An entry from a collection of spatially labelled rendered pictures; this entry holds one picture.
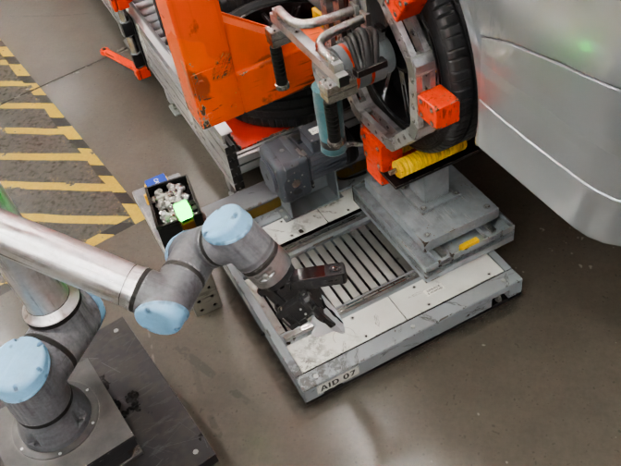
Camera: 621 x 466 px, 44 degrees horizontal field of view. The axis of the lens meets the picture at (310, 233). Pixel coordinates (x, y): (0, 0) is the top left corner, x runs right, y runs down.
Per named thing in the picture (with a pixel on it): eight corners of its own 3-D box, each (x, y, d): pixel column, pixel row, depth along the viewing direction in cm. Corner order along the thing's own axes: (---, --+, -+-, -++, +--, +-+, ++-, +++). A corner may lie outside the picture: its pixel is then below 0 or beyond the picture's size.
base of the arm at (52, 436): (30, 466, 194) (15, 447, 187) (12, 410, 206) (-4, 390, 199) (101, 428, 199) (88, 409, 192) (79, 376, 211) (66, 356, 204)
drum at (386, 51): (399, 83, 223) (396, 41, 214) (334, 110, 218) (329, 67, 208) (374, 62, 233) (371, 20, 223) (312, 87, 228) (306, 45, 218)
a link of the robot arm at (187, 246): (150, 266, 153) (189, 252, 145) (175, 225, 160) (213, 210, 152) (181, 295, 157) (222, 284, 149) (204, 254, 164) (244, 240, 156)
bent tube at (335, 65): (399, 48, 200) (397, 11, 193) (334, 74, 196) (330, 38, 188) (365, 20, 212) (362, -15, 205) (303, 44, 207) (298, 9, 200)
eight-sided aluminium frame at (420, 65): (438, 173, 224) (435, 3, 186) (420, 181, 222) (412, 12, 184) (347, 87, 260) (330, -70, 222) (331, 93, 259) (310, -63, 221)
